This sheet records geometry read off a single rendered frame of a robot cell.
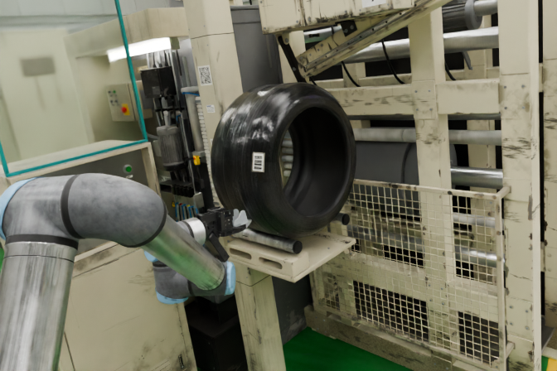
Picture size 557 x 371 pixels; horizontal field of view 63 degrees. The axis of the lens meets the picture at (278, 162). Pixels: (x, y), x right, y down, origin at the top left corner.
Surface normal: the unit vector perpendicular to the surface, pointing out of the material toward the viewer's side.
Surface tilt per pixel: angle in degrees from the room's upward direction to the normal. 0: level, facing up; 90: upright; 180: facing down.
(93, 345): 90
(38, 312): 68
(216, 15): 90
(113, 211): 82
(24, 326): 60
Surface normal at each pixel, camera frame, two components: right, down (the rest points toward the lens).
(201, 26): -0.69, 0.25
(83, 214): 0.12, 0.15
